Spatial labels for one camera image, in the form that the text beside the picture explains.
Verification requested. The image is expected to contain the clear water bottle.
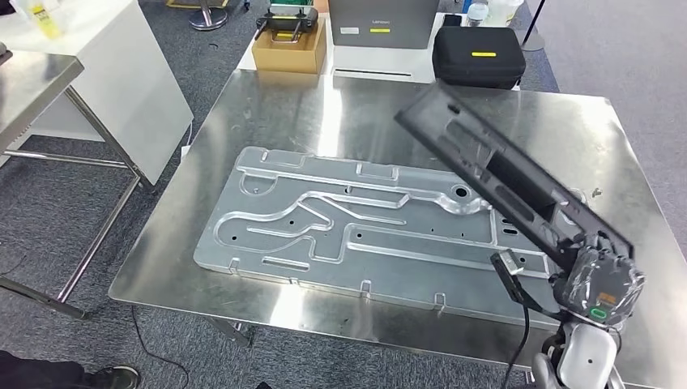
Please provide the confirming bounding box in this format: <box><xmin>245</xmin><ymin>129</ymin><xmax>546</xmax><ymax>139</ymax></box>
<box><xmin>464</xmin><ymin>0</ymin><xmax>491</xmax><ymax>28</ymax></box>

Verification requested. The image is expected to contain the cardboard box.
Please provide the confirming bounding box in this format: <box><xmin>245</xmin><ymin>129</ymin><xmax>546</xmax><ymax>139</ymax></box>
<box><xmin>250</xmin><ymin>15</ymin><xmax>328</xmax><ymax>76</ymax></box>

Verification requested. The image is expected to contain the white cabinet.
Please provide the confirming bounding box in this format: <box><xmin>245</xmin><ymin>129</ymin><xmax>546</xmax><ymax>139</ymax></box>
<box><xmin>0</xmin><ymin>0</ymin><xmax>195</xmax><ymax>187</ymax></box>

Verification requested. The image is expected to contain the black floor cable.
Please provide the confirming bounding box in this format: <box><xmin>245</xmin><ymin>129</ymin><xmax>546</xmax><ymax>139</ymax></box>
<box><xmin>130</xmin><ymin>306</ymin><xmax>190</xmax><ymax>389</ymax></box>

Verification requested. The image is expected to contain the grey Lenovo computer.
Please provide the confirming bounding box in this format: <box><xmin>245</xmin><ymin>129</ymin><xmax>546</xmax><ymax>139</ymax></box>
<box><xmin>327</xmin><ymin>0</ymin><xmax>442</xmax><ymax>50</ymax></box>

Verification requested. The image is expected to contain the black plastic frame part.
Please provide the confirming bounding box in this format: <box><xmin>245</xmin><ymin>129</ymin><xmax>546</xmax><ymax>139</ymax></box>
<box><xmin>394</xmin><ymin>80</ymin><xmax>635</xmax><ymax>274</ymax></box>

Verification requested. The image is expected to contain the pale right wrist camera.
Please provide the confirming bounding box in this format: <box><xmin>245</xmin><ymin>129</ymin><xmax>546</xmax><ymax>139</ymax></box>
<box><xmin>489</xmin><ymin>248</ymin><xmax>526</xmax><ymax>277</ymax></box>

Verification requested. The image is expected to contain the yellow bottle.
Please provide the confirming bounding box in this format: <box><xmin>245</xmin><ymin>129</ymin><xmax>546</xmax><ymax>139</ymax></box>
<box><xmin>27</xmin><ymin>0</ymin><xmax>64</xmax><ymax>41</ymax></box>

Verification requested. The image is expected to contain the chrome stanchion base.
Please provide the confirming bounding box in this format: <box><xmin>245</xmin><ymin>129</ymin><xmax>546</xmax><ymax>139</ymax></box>
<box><xmin>187</xmin><ymin>0</ymin><xmax>230</xmax><ymax>32</ymax></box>

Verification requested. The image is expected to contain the person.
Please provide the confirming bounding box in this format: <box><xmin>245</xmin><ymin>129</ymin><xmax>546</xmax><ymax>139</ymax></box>
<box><xmin>0</xmin><ymin>349</ymin><xmax>142</xmax><ymax>389</ymax></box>

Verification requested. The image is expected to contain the clear plastic container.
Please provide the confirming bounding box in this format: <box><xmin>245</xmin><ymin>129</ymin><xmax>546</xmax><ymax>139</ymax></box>
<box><xmin>485</xmin><ymin>0</ymin><xmax>526</xmax><ymax>29</ymax></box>

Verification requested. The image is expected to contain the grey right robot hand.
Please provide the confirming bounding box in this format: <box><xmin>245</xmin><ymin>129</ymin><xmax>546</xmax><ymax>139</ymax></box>
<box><xmin>551</xmin><ymin>230</ymin><xmax>646</xmax><ymax>328</ymax></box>

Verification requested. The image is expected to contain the steel side table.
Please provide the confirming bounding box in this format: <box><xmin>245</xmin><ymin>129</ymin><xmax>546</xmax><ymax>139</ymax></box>
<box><xmin>0</xmin><ymin>42</ymin><xmax>158</xmax><ymax>322</ymax></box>

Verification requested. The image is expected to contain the black case with yellow label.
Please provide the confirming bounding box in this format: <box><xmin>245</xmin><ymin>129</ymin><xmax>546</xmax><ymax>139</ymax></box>
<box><xmin>430</xmin><ymin>25</ymin><xmax>528</xmax><ymax>91</ymax></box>

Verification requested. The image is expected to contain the grey stanchion with black pole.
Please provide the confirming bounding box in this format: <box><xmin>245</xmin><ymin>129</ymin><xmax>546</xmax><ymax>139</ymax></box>
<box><xmin>519</xmin><ymin>0</ymin><xmax>548</xmax><ymax>53</ymax></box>

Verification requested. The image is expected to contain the person's left shoe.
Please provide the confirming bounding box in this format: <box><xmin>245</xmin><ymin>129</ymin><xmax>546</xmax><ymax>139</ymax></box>
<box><xmin>80</xmin><ymin>365</ymin><xmax>142</xmax><ymax>389</ymax></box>

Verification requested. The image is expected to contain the stainless steel workbench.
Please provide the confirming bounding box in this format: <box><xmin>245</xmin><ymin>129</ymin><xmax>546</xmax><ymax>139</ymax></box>
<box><xmin>107</xmin><ymin>68</ymin><xmax>687</xmax><ymax>389</ymax></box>

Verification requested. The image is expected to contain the grey stamped metal panel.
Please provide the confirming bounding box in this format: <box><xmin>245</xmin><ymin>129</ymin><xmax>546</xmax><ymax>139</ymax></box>
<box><xmin>193</xmin><ymin>146</ymin><xmax>589</xmax><ymax>330</ymax></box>

